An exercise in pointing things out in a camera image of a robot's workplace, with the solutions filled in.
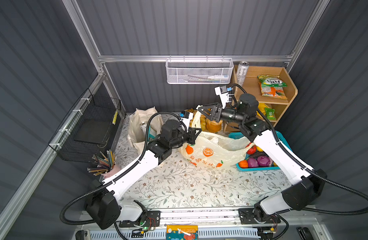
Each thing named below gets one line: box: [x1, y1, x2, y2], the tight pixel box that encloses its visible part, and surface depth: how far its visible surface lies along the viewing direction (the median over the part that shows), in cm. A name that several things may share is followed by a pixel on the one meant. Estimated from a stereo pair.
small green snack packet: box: [264, 107, 277, 120], surface depth 96 cm
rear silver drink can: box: [236, 60, 250, 87], surface depth 84 cm
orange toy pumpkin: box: [239, 159, 249, 169], surface depth 88 cm
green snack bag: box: [257, 74, 288, 87], surface depth 88 cm
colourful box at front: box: [166, 225, 199, 240], surface depth 71 cm
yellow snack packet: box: [256, 102, 271, 119], surface depth 100 cm
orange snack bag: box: [259, 82, 288, 100], surface depth 86 cm
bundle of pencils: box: [87, 149, 117, 176], surface depth 82 cm
